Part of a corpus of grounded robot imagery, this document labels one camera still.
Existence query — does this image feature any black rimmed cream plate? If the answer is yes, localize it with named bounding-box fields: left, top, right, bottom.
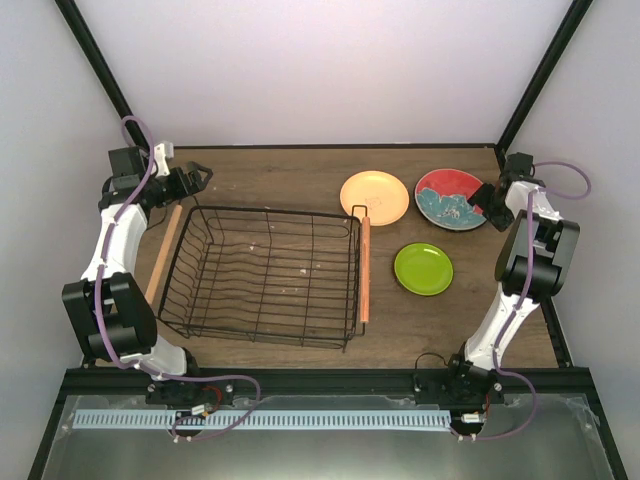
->
left=414, top=169, right=490, bottom=234

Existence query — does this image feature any lime green plate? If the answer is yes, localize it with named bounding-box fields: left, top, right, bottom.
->
left=393, top=242, right=454, bottom=296

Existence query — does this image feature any yellow orange plate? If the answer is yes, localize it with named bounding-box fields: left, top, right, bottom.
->
left=339, top=170, right=410, bottom=226

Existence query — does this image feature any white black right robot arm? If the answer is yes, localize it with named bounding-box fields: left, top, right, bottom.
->
left=444, top=152, right=580, bottom=403

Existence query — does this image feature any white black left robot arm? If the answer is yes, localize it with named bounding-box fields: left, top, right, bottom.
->
left=61, top=141, right=213, bottom=404

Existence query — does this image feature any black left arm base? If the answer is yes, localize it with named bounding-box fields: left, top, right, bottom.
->
left=145, top=380, right=235, bottom=409

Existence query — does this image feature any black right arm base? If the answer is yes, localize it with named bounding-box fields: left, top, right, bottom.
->
left=412, top=352, right=504, bottom=439

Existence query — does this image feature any clear plastic sheet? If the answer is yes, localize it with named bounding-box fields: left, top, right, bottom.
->
left=44, top=394, right=613, bottom=479

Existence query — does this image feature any left wooden rack handle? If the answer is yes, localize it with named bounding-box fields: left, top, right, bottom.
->
left=144, top=205, right=183, bottom=305

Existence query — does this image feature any wooden rack handle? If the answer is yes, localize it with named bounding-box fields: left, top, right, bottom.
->
left=360, top=216, right=371, bottom=324
left=144, top=205, right=183, bottom=305

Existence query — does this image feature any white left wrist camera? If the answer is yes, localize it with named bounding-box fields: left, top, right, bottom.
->
left=154, top=141, right=174, bottom=177

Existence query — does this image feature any black wire dish rack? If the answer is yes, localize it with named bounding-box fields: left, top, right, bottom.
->
left=158, top=206, right=369, bottom=350

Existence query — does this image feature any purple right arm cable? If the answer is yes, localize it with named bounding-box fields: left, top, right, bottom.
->
left=469, top=160, right=594, bottom=442

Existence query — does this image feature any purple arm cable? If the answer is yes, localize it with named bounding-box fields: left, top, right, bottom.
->
left=469, top=160, right=594, bottom=442
left=120, top=115, right=263, bottom=444

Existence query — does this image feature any right wooden rack handle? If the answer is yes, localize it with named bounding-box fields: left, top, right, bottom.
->
left=360, top=216, right=371, bottom=324

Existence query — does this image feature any black aluminium frame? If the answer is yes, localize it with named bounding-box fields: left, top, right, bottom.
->
left=28, top=1, right=627, bottom=480

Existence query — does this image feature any light blue slotted cable duct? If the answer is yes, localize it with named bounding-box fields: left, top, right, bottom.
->
left=72, top=409, right=451, bottom=431

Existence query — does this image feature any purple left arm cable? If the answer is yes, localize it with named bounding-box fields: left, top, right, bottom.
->
left=120, top=115, right=263, bottom=444

